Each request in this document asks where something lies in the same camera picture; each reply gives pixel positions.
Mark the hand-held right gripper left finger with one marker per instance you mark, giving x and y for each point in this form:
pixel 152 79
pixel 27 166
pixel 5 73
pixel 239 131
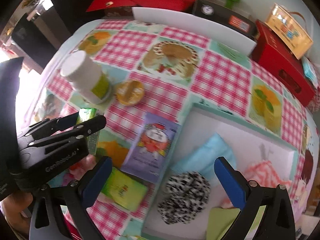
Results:
pixel 98 177

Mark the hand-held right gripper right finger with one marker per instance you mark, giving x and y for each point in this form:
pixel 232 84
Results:
pixel 228 180

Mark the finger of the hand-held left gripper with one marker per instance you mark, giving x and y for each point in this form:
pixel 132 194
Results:
pixel 96 123
pixel 62 123

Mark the green tissue packet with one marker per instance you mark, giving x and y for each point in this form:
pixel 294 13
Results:
pixel 125 190
pixel 93 142

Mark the light blue cloth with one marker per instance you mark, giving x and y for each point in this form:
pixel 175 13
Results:
pixel 207 152

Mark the pink white striped cloth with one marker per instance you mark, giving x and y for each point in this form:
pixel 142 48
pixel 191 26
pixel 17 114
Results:
pixel 265 175

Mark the light green cloth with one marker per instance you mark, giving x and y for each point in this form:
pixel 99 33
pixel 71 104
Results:
pixel 222 222

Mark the black white fuzzy socks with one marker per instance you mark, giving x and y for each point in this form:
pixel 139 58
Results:
pixel 185 195

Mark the shallow teal cardboard tray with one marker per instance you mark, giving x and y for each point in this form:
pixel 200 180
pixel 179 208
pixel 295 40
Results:
pixel 200 125

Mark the person's left hand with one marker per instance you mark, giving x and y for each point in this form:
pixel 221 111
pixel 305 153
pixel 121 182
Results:
pixel 16 210

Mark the white bottle with green label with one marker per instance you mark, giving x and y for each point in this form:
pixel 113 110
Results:
pixel 82 75

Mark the purple printed packet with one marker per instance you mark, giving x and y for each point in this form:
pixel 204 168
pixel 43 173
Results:
pixel 150 150

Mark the checkered printed tablecloth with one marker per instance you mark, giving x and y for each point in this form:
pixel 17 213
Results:
pixel 225 75

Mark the black cabinet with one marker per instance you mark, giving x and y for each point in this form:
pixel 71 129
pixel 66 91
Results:
pixel 62 10

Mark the red flat box with clasp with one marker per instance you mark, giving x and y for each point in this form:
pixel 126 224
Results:
pixel 105 0

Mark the red box with window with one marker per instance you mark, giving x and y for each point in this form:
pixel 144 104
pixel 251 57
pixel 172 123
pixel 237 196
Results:
pixel 272 52

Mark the white board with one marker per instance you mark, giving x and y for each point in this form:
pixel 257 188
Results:
pixel 187 23

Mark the blue wet wipes pack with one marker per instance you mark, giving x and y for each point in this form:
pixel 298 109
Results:
pixel 311 71

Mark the black printed box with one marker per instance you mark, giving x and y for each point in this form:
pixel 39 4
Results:
pixel 220 15

